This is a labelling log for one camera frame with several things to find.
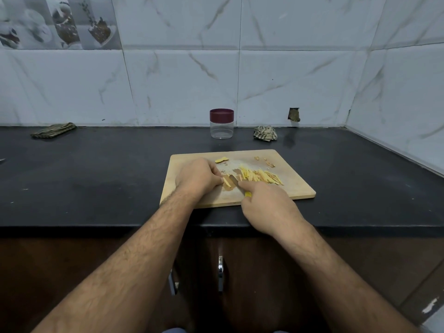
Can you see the person's left hand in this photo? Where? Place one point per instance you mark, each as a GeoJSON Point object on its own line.
{"type": "Point", "coordinates": [196, 178]}

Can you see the person's right hand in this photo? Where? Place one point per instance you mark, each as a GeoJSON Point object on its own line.
{"type": "Point", "coordinates": [270, 208]}

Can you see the pile of yellow ginger slices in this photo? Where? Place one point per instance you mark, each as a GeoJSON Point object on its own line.
{"type": "Point", "coordinates": [221, 160]}

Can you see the pile of ginger strips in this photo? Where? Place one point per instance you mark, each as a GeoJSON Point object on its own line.
{"type": "Point", "coordinates": [258, 176]}

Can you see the wooden cutting board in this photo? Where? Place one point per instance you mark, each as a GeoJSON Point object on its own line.
{"type": "Point", "coordinates": [298, 187]}

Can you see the clear jar maroon lid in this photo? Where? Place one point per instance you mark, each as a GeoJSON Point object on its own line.
{"type": "Point", "coordinates": [222, 131]}

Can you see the person's right forearm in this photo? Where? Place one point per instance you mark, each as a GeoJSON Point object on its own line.
{"type": "Point", "coordinates": [354, 281]}

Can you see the person's left forearm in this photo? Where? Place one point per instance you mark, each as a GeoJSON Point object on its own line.
{"type": "Point", "coordinates": [111, 274]}

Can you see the small ginger peel scraps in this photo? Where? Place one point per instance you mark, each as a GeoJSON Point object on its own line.
{"type": "Point", "coordinates": [264, 162]}

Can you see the black countertop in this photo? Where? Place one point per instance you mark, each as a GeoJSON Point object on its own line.
{"type": "Point", "coordinates": [69, 180]}

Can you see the person's blue clothing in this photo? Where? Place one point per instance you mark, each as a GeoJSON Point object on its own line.
{"type": "Point", "coordinates": [225, 331]}

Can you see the crumpled patterned cloth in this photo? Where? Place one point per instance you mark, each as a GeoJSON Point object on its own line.
{"type": "Point", "coordinates": [265, 133]}

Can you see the folded green cloth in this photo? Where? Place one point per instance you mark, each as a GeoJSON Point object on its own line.
{"type": "Point", "coordinates": [53, 130]}

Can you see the brown wooden cabinet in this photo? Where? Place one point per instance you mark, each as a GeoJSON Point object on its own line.
{"type": "Point", "coordinates": [69, 281]}

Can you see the decorative picture tiles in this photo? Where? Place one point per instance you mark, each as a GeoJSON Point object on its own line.
{"type": "Point", "coordinates": [59, 22]}

